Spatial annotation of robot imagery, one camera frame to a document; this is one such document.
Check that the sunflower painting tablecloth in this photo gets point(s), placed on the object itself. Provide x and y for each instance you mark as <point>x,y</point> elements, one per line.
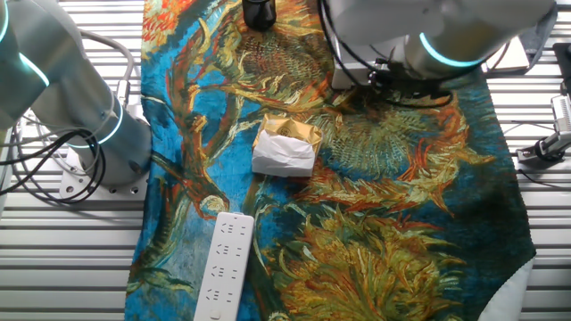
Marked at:
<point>379,223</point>

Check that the white fabric sheet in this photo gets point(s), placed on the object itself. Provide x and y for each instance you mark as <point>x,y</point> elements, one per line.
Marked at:
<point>508,298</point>

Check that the dark grey cloth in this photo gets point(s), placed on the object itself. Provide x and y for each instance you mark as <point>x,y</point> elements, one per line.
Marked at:
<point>542,31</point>

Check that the white plastic drawer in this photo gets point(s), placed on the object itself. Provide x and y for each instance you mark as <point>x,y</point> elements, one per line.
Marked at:
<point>352,73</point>

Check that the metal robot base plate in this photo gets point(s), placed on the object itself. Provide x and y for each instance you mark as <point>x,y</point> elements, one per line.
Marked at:
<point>76,189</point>

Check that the black device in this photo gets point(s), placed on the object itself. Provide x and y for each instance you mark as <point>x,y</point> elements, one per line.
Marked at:
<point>564,58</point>

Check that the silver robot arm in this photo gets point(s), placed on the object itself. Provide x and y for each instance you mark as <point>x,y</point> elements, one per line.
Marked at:
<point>67,89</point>

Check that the black mesh pen holder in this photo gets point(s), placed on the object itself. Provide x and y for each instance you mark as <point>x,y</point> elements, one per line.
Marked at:
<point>259,13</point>

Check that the gold tissue pack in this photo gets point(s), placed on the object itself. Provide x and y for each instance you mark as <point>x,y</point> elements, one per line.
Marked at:
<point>283,156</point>

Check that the white power strip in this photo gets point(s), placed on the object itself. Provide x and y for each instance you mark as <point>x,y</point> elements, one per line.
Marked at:
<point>223,267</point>

